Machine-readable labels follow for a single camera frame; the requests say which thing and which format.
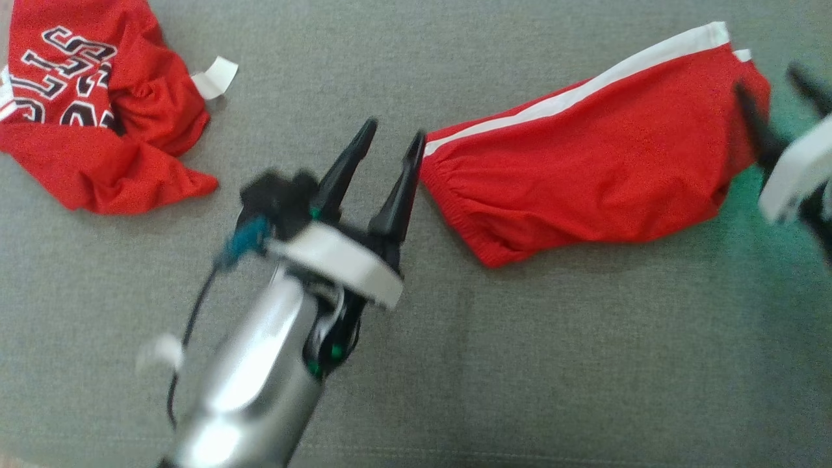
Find red shorts white stripe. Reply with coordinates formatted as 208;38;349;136
419;21;773;269

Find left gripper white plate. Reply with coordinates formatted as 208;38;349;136
266;117;427;379

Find red basketball jersey white sleeves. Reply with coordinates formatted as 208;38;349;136
0;0;239;216

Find grey fabric sofa seat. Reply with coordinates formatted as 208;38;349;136
0;0;832;468

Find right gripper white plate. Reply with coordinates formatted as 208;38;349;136
734;63;832;261

